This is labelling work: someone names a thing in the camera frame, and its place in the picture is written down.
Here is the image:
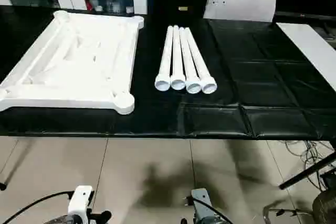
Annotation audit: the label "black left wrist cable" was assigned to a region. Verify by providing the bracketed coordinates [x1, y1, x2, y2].
[2, 190, 77, 224]

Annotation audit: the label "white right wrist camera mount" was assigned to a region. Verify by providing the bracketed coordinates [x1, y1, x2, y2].
[191, 188, 212, 216]

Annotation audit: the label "olive mottled bag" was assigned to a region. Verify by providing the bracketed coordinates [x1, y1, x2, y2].
[312, 191, 336, 224]

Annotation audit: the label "tangled floor cables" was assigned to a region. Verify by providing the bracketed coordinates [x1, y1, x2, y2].
[285, 140, 336, 192]

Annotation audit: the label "white plastic table leg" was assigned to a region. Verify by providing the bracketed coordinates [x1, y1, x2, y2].
[184, 26, 218, 94]
[154, 25, 174, 91]
[178, 26, 203, 94]
[170, 25, 187, 91]

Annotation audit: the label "white side table board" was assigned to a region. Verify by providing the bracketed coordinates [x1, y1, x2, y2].
[277, 22, 336, 91]

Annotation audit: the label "white plastic chair shell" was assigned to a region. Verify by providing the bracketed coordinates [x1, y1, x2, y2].
[203, 0, 277, 23]

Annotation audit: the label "white plastic table top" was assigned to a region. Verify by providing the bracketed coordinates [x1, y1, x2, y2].
[0, 10, 145, 115]

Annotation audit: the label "black stand leg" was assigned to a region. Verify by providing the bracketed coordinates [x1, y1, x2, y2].
[279, 150, 336, 190]

